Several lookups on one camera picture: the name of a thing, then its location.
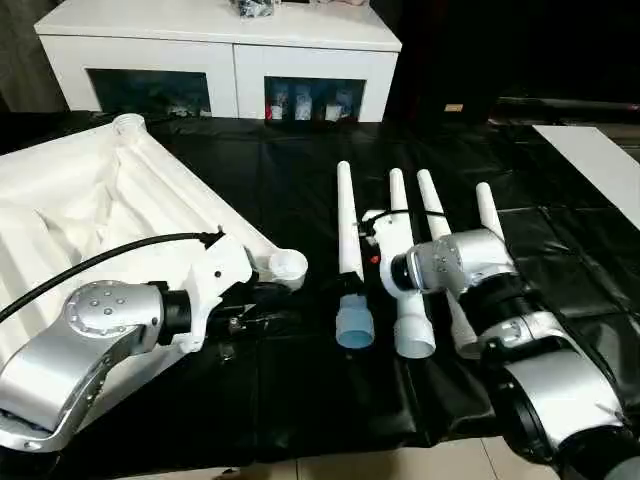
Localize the white plastic table leg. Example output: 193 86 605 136
417 169 482 361
474 182 507 242
333 160 377 351
388 168 436 359

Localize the white plastic table top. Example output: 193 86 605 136
0 113 309 346

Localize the black mat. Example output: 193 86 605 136
0 107 640 464

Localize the white plastic bottle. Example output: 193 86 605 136
293 87 314 121
323 92 352 121

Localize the red and white bottle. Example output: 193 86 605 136
268 89 288 121

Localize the flat white board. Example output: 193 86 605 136
531 124 640 227

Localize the white cabinet with glass doors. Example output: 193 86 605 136
34 0 403 124

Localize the black and white bundle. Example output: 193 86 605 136
228 0 277 19

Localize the grey-green curtain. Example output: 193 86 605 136
0 0 71 114

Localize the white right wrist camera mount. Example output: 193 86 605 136
360 209 427 322

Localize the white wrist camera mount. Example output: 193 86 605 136
360 209 427 322
177 232 254 352

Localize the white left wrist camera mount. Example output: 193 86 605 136
177 232 254 352

